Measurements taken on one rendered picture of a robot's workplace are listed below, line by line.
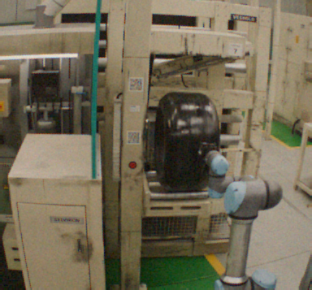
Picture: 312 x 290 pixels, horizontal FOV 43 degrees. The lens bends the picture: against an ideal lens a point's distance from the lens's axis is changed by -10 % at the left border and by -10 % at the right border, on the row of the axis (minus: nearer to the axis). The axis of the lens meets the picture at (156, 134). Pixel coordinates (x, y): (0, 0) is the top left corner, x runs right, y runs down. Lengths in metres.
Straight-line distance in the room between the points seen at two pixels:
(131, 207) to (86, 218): 0.75
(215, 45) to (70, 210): 1.35
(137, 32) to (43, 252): 1.20
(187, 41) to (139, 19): 0.43
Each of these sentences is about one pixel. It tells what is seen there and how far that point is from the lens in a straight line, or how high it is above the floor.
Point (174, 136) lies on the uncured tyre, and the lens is 2.18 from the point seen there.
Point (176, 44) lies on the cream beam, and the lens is 2.51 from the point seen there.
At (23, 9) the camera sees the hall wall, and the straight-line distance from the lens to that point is 11.14.
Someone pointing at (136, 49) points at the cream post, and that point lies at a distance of 2.22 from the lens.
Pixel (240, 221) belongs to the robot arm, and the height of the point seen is 1.23.
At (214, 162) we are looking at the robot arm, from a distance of 1.85.
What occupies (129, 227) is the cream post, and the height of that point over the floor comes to 0.65.
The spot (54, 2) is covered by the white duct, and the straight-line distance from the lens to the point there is 2.48.
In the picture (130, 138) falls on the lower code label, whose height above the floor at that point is 1.21.
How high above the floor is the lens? 1.98
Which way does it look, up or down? 18 degrees down
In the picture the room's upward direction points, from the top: 3 degrees clockwise
